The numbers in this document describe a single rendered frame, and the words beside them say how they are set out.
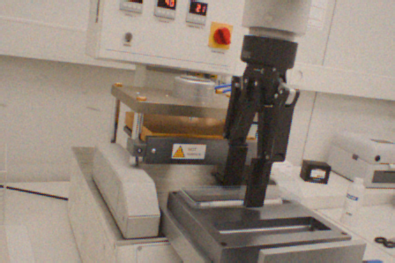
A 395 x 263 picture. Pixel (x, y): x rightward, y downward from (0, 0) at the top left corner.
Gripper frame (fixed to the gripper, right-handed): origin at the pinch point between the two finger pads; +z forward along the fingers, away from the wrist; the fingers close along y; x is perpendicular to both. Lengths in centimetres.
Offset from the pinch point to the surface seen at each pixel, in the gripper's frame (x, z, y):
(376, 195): 90, 24, -45
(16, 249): -29.4, 19.1, -18.2
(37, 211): -24, 28, -51
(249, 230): -2.4, 5.0, 6.5
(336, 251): 2.6, 2.9, 16.6
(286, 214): 4.3, 3.6, 5.4
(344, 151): 90, 13, -64
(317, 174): 71, 20, -56
